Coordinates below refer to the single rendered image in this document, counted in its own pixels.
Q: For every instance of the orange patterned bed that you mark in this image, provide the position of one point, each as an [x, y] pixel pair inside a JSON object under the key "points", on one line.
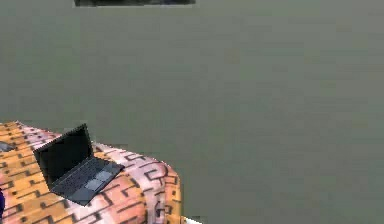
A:
{"points": [[133, 193]]}

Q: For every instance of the black open laptop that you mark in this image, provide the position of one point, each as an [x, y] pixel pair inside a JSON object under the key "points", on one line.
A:
{"points": [[73, 170]]}

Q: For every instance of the small grey flat object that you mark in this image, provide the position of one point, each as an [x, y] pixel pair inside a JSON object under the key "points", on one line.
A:
{"points": [[4, 147]]}

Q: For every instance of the dark blue object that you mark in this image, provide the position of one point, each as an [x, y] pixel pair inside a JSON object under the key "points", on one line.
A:
{"points": [[1, 204]]}

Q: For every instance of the dark framed wall picture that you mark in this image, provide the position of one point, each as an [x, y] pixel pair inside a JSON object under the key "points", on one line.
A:
{"points": [[133, 2]]}

